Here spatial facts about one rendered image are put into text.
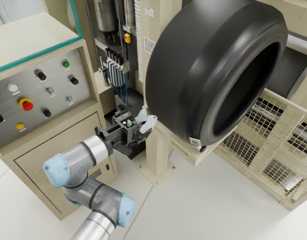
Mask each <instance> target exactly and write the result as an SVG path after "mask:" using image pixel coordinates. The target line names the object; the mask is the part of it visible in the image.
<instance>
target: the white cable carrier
mask: <svg viewBox="0 0 307 240"><path fill-rule="evenodd" d="M134 2H135V10H136V11H135V13H136V15H135V16H136V18H135V19H136V27H137V28H136V30H137V31H136V33H137V34H136V36H137V45H138V46H137V48H138V49H137V51H138V64H139V65H138V66H139V81H141V82H142V83H143V66H142V44H141V23H140V1H139V0H134Z"/></svg>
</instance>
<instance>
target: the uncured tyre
mask: <svg viewBox="0 0 307 240"><path fill-rule="evenodd" d="M287 39H288V29H287V25H286V22H285V19H284V16H283V14H282V13H281V12H280V11H279V10H277V9H276V8H275V7H274V6H272V5H269V4H266V3H263V2H260V1H257V0H193V1H192V2H190V3H189V4H188V5H186V6H185V7H184V8H183V9H181V10H180V11H179V12H178V13H177V14H176V15H175V16H174V17H173V19H172V20H171V21H170V22H169V23H168V25H167V26H166V27H165V29H164V30H163V32H162V34H161V35H160V37H159V39H158V41H157V43H156V45H155V47H154V49H153V52H152V54H151V56H150V59H149V63H148V66H147V71H146V77H145V98H146V103H147V106H148V108H149V110H150V112H151V113H152V114H153V115H156V116H157V120H158V121H160V122H161V123H162V124H163V125H164V126H166V127H167V128H168V129H169V130H170V131H172V132H173V133H174V134H175V135H177V136H178V137H179V138H181V139H182V140H183V141H184V142H186V143H188V144H190V145H193V146H197V145H194V144H191V142H190V139H189V137H190V138H193V139H197V140H200V143H201V146H207V145H212V144H215V143H216V142H218V141H219V140H221V139H222V138H223V137H225V136H226V135H227V134H228V133H229V132H230V131H231V130H232V129H233V128H234V127H235V126H236V125H237V124H238V123H239V122H240V121H241V120H242V119H243V117H244V116H245V115H246V114H247V113H248V112H249V110H250V109H251V108H252V106H253V105H254V104H255V102H256V101H257V99H258V98H259V97H260V95H261V94H262V92H263V91H264V89H265V87H266V86H267V84H268V83H269V81H270V79H271V78H272V76H273V74H274V72H275V70H276V68H277V66H278V64H279V62H280V60H281V58H282V56H283V53H284V50H285V47H286V44H287Z"/></svg>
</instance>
